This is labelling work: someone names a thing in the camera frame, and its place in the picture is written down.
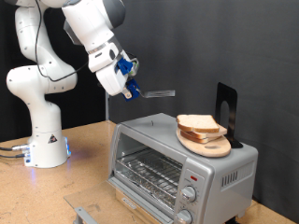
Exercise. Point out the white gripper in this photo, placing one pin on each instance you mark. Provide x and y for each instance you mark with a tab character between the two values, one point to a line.
110	81

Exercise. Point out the oval wooden cutting board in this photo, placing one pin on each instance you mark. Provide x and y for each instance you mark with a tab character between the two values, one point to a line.
211	149

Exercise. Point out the white bread slice brown crust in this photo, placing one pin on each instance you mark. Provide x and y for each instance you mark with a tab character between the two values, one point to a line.
197	122

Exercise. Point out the silver toaster oven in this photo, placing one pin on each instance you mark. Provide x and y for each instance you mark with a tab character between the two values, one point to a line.
218	193

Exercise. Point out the black backdrop curtain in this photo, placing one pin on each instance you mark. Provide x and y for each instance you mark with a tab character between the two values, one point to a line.
87	107

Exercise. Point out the red oven indicator light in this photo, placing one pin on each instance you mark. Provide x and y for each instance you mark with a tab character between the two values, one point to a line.
194	178

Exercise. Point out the black metal bookend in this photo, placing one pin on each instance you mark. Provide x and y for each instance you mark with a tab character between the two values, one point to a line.
232	93

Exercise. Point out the vertical metal pole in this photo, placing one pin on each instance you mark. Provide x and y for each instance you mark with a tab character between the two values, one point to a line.
107	109

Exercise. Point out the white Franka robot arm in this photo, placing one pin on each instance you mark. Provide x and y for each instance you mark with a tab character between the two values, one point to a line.
40	124

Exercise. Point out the silver oven temperature knob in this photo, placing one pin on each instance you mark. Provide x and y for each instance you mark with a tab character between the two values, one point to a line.
188	193

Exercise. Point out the blue mounted wrist camera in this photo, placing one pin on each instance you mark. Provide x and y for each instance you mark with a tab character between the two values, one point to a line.
124	66

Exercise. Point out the silver oven timer knob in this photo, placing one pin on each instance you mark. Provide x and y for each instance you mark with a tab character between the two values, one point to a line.
184	216

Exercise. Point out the aluminium foil lined tray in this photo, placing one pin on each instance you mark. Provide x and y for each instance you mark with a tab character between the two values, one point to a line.
140	188

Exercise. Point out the dark grey backdrop panel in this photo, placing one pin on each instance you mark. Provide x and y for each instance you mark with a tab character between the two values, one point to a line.
202	46

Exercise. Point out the wooden box under oven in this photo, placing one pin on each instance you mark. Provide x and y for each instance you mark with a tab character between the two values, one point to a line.
146	219

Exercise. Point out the metal spatula with blue block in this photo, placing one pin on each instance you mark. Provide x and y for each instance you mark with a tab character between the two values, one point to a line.
159	93

